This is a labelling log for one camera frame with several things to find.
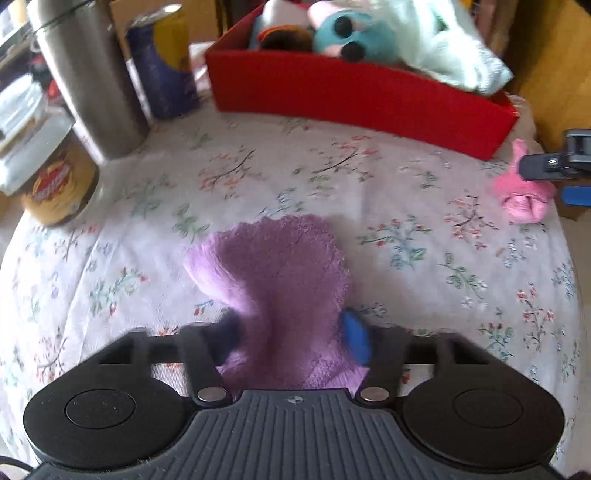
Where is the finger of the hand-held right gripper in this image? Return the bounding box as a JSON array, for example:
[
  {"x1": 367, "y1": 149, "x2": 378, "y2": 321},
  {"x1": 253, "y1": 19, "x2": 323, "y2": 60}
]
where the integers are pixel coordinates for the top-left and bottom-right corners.
[
  {"x1": 562, "y1": 186, "x2": 591, "y2": 208},
  {"x1": 519, "y1": 129, "x2": 591, "y2": 181}
]

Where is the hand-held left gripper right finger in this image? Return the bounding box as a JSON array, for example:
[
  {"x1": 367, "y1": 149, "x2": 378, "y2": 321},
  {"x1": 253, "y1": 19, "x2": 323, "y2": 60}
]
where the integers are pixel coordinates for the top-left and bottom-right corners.
[{"x1": 341, "y1": 312, "x2": 491, "y2": 408}]

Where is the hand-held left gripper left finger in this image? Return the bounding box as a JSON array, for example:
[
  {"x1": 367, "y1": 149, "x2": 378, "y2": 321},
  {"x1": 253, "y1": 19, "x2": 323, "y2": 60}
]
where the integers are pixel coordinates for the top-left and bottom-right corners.
[{"x1": 93, "y1": 308, "x2": 242, "y2": 409}]

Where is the pink sock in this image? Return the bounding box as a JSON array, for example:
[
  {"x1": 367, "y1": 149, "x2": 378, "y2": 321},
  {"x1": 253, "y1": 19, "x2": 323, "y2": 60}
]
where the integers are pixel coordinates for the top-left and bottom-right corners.
[{"x1": 492, "y1": 138, "x2": 557, "y2": 225}]

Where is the purple towel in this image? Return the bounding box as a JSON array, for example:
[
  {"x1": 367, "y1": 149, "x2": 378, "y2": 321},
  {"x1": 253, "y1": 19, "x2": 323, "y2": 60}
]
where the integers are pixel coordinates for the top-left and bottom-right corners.
[{"x1": 183, "y1": 214, "x2": 371, "y2": 393}]

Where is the red cardboard box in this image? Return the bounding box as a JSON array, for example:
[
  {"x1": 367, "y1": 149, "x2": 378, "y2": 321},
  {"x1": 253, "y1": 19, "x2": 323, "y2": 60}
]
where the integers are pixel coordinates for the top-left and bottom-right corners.
[{"x1": 204, "y1": 4, "x2": 520, "y2": 161}]

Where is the floral tablecloth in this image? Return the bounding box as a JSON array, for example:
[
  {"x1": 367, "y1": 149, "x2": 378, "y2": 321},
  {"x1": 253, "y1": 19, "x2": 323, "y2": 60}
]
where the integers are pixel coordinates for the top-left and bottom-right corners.
[{"x1": 0, "y1": 41, "x2": 583, "y2": 468}]

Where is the white fluffy cloth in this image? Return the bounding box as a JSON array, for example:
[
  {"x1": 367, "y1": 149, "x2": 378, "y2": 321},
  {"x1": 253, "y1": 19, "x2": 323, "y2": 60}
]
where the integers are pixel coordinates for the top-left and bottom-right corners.
[{"x1": 369, "y1": 0, "x2": 515, "y2": 97}]

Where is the blue plush toy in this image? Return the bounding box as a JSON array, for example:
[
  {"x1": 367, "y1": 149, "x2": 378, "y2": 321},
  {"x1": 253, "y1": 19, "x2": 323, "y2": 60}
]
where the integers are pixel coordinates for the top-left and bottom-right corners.
[{"x1": 308, "y1": 2, "x2": 407, "y2": 64}]

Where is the yellow label jar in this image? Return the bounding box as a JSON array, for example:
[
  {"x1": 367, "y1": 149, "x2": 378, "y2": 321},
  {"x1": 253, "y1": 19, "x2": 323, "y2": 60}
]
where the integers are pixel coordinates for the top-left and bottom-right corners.
[{"x1": 0, "y1": 110, "x2": 101, "y2": 228}]

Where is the purple and yellow can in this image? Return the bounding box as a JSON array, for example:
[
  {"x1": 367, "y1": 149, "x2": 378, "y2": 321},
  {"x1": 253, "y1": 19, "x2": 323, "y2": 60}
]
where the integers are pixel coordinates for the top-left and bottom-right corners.
[{"x1": 126, "y1": 4, "x2": 202, "y2": 120}]

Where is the stainless steel flask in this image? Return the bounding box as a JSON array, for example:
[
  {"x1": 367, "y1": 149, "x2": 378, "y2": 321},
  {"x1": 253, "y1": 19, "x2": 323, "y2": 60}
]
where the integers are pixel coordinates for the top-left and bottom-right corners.
[{"x1": 27, "y1": 0, "x2": 151, "y2": 160}]

